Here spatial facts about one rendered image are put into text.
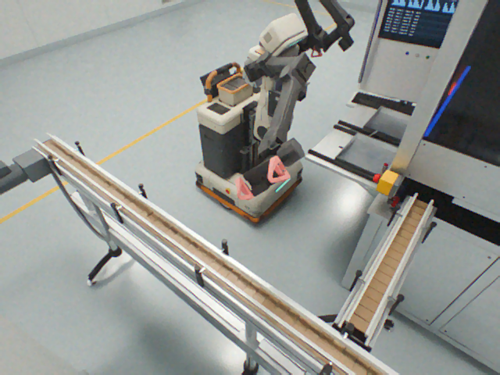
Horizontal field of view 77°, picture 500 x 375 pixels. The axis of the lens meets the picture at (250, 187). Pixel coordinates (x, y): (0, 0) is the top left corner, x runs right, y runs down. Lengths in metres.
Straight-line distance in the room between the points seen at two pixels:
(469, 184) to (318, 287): 1.16
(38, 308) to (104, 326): 0.45
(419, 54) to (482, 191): 1.16
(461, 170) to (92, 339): 2.04
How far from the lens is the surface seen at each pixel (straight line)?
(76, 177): 1.62
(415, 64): 2.36
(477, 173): 1.38
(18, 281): 2.65
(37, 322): 2.41
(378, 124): 1.98
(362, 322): 1.10
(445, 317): 2.02
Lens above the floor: 1.91
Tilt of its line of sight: 45 degrees down
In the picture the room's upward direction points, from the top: straight up
